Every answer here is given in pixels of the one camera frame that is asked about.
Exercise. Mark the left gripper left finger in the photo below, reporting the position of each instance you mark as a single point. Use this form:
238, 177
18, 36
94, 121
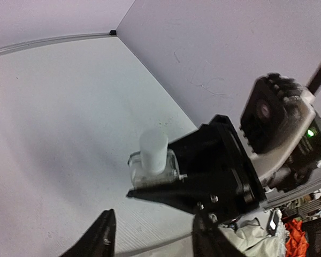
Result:
98, 240

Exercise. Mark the orange cloth in background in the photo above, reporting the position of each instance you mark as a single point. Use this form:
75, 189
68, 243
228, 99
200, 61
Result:
297, 244

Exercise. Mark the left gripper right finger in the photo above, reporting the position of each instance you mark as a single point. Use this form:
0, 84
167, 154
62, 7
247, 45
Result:
208, 240

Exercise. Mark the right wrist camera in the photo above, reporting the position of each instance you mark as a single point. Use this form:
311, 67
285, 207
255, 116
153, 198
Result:
276, 116

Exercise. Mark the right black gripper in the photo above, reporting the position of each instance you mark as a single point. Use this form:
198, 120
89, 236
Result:
214, 155

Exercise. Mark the forearm in beige sleeve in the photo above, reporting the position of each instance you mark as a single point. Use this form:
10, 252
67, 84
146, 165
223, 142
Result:
253, 240

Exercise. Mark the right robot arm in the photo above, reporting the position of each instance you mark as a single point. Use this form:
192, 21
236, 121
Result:
292, 174

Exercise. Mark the white nail polish cap brush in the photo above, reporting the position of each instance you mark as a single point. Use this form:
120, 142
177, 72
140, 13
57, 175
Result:
153, 150

